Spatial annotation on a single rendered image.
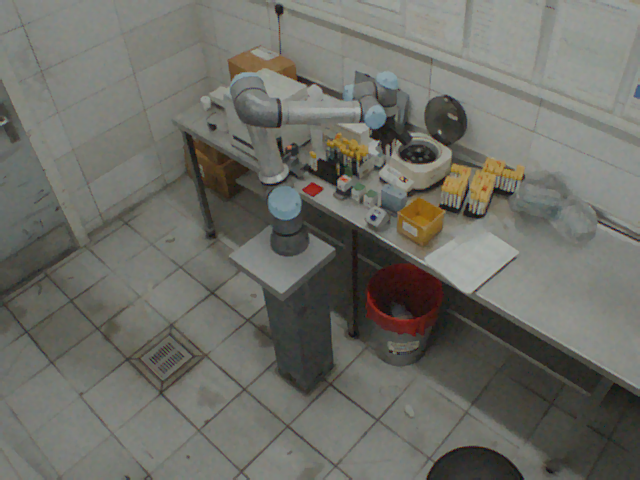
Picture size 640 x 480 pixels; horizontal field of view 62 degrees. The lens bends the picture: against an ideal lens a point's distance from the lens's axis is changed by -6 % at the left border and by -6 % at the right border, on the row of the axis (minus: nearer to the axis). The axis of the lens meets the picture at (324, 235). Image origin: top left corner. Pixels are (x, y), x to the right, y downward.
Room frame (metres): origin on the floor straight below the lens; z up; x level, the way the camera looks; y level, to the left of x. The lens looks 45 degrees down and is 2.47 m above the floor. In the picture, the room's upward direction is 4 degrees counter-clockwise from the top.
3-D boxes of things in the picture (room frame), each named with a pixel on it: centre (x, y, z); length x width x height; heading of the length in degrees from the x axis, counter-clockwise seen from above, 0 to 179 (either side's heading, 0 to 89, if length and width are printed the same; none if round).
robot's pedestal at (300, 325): (1.53, 0.13, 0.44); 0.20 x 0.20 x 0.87; 45
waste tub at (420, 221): (1.59, -0.38, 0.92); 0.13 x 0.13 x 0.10; 42
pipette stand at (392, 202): (1.72, -0.29, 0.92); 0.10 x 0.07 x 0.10; 47
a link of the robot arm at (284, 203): (1.54, 0.14, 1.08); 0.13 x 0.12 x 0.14; 12
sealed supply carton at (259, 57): (2.74, 0.28, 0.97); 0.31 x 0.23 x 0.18; 39
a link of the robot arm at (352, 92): (1.72, -0.16, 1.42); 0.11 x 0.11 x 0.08; 12
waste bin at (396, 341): (1.65, -0.35, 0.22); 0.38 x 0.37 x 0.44; 45
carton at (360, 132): (2.24, -0.20, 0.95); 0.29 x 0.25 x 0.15; 135
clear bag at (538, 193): (1.70, -0.91, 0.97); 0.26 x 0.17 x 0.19; 66
